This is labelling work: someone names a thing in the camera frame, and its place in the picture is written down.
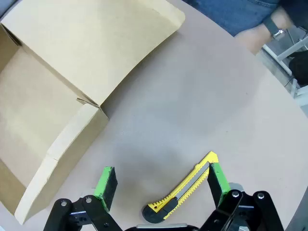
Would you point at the brown cardboard box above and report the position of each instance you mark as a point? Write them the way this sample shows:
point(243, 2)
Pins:
point(84, 48)

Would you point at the person in dark shirt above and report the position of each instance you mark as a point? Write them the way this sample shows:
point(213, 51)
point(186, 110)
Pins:
point(228, 12)

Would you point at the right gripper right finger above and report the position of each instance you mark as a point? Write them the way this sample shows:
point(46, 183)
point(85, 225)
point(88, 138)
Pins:
point(219, 183)

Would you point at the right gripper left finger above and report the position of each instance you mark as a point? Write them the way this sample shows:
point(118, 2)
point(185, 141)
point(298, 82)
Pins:
point(106, 183)

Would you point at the person's left hand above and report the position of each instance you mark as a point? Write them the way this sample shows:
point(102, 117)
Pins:
point(252, 38)

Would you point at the yellow utility knife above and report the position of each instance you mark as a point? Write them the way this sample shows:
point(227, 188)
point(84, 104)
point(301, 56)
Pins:
point(187, 186)

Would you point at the black wristwatch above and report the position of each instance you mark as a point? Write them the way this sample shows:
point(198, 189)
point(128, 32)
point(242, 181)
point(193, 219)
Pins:
point(273, 26)

